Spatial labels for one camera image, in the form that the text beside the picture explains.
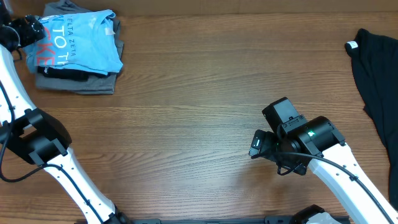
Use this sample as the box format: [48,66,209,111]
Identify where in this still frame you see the light blue printed t-shirt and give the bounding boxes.
[33,9,123,75]

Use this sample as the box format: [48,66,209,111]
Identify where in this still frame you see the folded grey garment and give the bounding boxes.
[35,0,118,95]

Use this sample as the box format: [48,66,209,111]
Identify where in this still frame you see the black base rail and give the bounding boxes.
[130,215,292,224]

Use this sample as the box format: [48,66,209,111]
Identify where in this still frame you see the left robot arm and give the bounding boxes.
[1,12,130,223]

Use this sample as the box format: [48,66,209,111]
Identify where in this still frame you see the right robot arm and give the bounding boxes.
[249,115,397,223]

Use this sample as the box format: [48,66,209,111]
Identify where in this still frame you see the folded blue denim garment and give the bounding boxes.
[23,44,37,74]

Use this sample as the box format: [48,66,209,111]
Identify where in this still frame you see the black unfolded shirt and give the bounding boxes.
[345,29,397,208]

